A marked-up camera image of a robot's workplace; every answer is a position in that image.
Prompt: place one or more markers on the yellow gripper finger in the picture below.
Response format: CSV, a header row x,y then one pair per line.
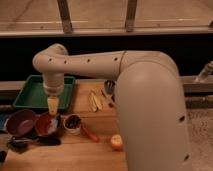
x,y
52,105

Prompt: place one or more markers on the beige ribbed gripper body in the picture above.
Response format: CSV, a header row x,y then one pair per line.
x,y
53,84

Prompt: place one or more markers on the black handled brush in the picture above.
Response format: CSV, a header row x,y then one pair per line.
x,y
22,143

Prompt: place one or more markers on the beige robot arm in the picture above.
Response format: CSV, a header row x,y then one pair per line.
x,y
149,100

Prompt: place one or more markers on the green plastic tray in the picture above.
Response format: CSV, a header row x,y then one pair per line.
x,y
32,95

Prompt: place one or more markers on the red bowl with white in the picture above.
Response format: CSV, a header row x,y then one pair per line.
x,y
47,125

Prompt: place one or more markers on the small white cup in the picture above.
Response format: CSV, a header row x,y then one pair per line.
x,y
72,123

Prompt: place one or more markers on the purple bowl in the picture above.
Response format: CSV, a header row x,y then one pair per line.
x,y
21,122

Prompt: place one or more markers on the left pale peel strip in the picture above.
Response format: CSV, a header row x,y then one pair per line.
x,y
92,103

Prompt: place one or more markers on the orange carrot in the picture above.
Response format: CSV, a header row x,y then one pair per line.
x,y
89,133

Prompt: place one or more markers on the small metal cup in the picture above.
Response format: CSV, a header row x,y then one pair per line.
x,y
109,86

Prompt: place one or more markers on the wooden cutting board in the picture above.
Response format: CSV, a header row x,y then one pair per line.
x,y
77,153

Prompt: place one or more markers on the yellow apple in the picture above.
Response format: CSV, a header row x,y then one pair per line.
x,y
116,142

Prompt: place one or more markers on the left metal window post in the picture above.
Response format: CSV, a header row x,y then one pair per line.
x,y
65,16

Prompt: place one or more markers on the metal window post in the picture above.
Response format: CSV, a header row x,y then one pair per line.
x,y
130,15
65,16

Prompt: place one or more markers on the right metal window post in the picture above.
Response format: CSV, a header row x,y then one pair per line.
x,y
130,15

